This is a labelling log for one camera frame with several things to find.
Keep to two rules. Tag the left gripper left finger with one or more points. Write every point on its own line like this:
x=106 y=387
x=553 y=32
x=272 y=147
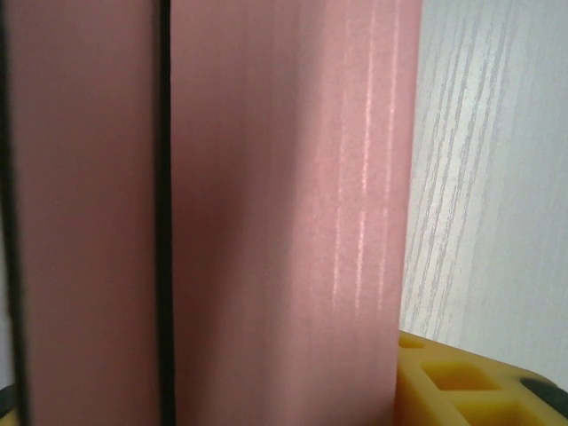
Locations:
x=8 y=408

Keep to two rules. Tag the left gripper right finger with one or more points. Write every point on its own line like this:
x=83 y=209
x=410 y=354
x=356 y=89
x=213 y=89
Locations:
x=466 y=399

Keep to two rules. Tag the pink paper box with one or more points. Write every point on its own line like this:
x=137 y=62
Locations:
x=266 y=222

